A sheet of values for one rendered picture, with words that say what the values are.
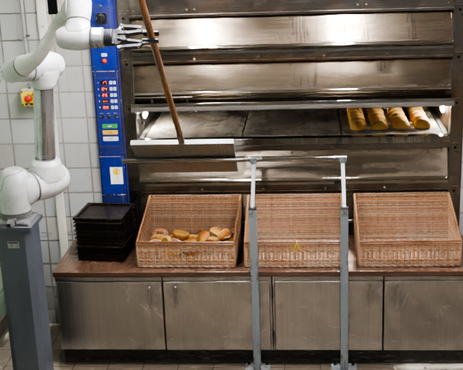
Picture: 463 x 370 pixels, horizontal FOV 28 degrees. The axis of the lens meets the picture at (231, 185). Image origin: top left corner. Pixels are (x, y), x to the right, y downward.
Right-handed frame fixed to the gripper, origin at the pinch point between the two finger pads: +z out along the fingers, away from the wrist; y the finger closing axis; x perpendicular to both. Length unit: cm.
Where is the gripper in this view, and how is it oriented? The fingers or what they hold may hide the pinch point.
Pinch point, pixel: (151, 37)
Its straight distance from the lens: 403.5
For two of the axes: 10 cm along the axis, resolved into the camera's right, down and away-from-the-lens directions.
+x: -0.7, -4.0, -9.1
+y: -0.2, 9.2, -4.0
